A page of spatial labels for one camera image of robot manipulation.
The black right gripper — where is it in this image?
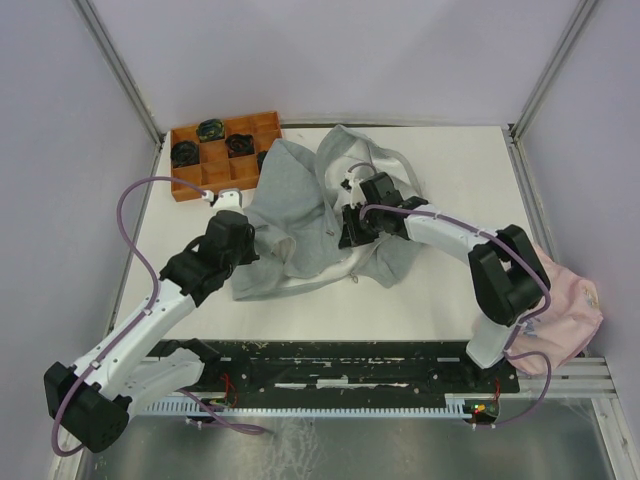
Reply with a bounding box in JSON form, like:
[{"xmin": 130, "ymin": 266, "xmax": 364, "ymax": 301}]
[{"xmin": 338, "ymin": 201, "xmax": 382, "ymax": 249}]

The grey zip jacket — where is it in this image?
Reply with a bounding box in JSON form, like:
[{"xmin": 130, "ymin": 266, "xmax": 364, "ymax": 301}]
[{"xmin": 231, "ymin": 126, "xmax": 422, "ymax": 301}]

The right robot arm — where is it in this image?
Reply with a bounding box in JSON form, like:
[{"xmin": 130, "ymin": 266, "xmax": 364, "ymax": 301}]
[{"xmin": 339, "ymin": 168, "xmax": 551, "ymax": 391}]

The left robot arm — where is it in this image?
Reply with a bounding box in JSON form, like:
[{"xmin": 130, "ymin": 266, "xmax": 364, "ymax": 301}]
[{"xmin": 44, "ymin": 208, "xmax": 258, "ymax": 457}]

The wooden compartment tray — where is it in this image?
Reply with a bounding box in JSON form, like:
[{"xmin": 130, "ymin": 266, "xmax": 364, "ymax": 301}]
[{"xmin": 169, "ymin": 111, "xmax": 282, "ymax": 193}]

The dark rolled sock right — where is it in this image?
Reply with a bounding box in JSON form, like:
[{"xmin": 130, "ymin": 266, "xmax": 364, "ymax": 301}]
[{"xmin": 256, "ymin": 151, "xmax": 268, "ymax": 172}]

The dark rolled sock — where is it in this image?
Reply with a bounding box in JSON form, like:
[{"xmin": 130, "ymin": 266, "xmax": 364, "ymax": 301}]
[
  {"xmin": 225, "ymin": 133, "xmax": 255, "ymax": 158},
  {"xmin": 170, "ymin": 140, "xmax": 200, "ymax": 169},
  {"xmin": 196, "ymin": 118, "xmax": 225, "ymax": 143},
  {"xmin": 256, "ymin": 151, "xmax": 268, "ymax": 172}
]

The dark rolled sock middle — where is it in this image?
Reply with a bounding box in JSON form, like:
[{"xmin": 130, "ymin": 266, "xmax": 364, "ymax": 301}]
[{"xmin": 225, "ymin": 133, "xmax": 255, "ymax": 158}]

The dark rolled sock left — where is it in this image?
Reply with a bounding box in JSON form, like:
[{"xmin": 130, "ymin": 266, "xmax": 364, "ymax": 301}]
[{"xmin": 170, "ymin": 140, "xmax": 200, "ymax": 169}]

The dark rolled sock top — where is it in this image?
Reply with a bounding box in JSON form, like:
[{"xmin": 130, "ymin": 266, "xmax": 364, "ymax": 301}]
[{"xmin": 196, "ymin": 118, "xmax": 225, "ymax": 143}]

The pink cloth bag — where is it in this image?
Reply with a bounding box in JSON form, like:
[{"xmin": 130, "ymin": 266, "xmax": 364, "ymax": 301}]
[{"xmin": 510, "ymin": 246, "xmax": 603, "ymax": 375}]

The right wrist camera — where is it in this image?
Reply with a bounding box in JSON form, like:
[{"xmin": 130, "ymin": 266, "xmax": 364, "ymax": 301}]
[{"xmin": 340, "ymin": 170, "xmax": 365, "ymax": 208}]

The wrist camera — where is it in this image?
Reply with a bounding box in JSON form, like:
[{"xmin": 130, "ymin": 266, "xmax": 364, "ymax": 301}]
[
  {"xmin": 340, "ymin": 170, "xmax": 365, "ymax": 208},
  {"xmin": 201, "ymin": 188, "xmax": 243, "ymax": 213}
]

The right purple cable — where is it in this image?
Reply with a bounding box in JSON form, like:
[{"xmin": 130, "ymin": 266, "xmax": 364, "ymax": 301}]
[{"xmin": 346, "ymin": 161, "xmax": 554, "ymax": 429}]

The purple cable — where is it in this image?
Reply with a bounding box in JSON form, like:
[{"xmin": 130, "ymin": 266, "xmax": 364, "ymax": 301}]
[
  {"xmin": 346, "ymin": 161, "xmax": 554, "ymax": 429},
  {"xmin": 49, "ymin": 176, "xmax": 211, "ymax": 457}
]

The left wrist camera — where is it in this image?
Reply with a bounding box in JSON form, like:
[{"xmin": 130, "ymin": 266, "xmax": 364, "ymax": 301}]
[{"xmin": 201, "ymin": 188, "xmax": 243, "ymax": 213}]

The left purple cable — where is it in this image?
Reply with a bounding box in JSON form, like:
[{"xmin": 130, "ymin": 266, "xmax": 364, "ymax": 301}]
[{"xmin": 49, "ymin": 176, "xmax": 211, "ymax": 457}]

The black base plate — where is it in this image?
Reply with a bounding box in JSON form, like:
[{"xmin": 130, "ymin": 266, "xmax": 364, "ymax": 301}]
[{"xmin": 189, "ymin": 340, "xmax": 520, "ymax": 410}]

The light blue cable duct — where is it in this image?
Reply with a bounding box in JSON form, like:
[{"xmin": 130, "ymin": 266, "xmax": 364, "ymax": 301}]
[{"xmin": 129, "ymin": 392, "xmax": 476, "ymax": 417}]

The right aluminium frame post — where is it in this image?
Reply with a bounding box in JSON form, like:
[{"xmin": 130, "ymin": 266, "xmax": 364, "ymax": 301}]
[{"xmin": 509, "ymin": 0, "xmax": 606, "ymax": 146}]

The aluminium frame post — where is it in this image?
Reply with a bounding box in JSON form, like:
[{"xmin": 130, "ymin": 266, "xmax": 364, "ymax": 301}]
[
  {"xmin": 509, "ymin": 0, "xmax": 606, "ymax": 146},
  {"xmin": 74, "ymin": 0, "xmax": 166, "ymax": 146}
]

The left aluminium frame post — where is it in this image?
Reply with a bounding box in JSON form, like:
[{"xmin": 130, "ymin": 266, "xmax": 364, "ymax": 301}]
[{"xmin": 74, "ymin": 0, "xmax": 166, "ymax": 146}]

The aluminium front rail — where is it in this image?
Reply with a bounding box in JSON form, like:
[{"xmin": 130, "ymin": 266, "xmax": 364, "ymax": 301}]
[{"xmin": 69, "ymin": 349, "xmax": 616, "ymax": 401}]

